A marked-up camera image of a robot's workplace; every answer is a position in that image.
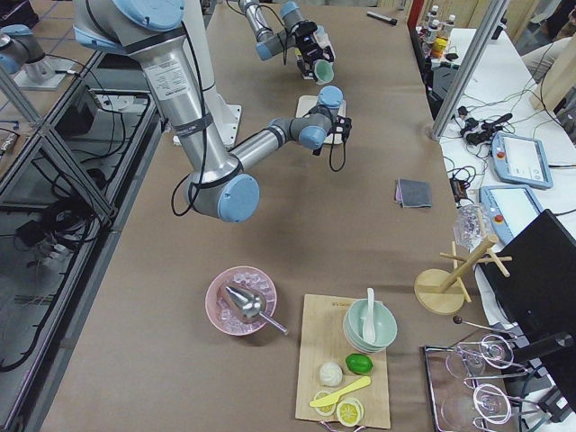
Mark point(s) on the pink cup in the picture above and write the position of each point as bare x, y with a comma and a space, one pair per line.
325, 48

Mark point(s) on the white ceramic spoon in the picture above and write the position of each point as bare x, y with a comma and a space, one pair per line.
369, 335

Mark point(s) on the wooden mug tree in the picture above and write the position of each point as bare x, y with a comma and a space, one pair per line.
444, 293

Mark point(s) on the steel tube black cap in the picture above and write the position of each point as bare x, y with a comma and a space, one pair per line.
382, 18

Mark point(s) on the bamboo cutting board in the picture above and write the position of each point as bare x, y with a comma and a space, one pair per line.
323, 340

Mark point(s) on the green cup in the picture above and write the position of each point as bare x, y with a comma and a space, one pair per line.
323, 72

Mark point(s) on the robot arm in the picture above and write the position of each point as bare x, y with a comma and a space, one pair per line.
155, 35
269, 42

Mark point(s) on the folded grey cloth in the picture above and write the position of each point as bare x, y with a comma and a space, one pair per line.
413, 193

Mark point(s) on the blue teach pendant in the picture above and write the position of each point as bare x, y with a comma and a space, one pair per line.
521, 160
510, 208

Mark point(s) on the white wire cup rack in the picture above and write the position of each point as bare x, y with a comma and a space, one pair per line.
307, 72

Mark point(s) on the clear textured glass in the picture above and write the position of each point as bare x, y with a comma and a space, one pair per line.
471, 225

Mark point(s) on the blue teach pendant far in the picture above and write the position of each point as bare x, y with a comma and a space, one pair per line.
521, 160

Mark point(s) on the black monitor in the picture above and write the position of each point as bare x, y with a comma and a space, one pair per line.
539, 293

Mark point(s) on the yellow plastic knife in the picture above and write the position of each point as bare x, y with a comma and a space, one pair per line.
334, 397

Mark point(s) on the large pink ice bowl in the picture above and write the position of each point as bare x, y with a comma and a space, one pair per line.
220, 313

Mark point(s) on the white steamed bun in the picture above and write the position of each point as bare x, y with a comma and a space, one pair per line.
330, 374

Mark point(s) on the black wire glass rack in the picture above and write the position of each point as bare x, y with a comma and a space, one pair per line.
489, 384

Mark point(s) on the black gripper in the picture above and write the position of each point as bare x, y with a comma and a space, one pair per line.
318, 150
310, 57

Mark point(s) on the steel scoop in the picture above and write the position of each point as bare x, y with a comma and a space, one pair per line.
249, 305

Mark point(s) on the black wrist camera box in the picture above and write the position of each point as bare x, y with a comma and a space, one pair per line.
304, 29

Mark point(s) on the aluminium frame post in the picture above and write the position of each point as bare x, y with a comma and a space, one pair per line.
480, 39

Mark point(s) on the green lime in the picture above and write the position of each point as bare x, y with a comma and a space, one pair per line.
358, 363

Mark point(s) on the lemon half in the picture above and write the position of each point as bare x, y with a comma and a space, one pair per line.
350, 412

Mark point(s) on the blue teach pendant near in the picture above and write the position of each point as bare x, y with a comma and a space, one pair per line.
510, 208

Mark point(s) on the blue cup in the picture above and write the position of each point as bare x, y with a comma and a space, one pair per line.
320, 35

